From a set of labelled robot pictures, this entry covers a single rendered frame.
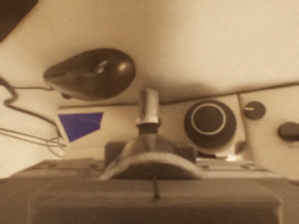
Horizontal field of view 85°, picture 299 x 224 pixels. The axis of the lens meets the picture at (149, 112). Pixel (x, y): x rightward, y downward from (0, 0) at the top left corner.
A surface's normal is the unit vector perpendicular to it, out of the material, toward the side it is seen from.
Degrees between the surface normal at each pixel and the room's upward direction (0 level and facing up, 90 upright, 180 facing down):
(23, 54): 0
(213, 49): 0
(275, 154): 90
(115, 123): 80
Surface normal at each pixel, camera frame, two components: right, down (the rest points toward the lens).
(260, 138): -0.37, -0.34
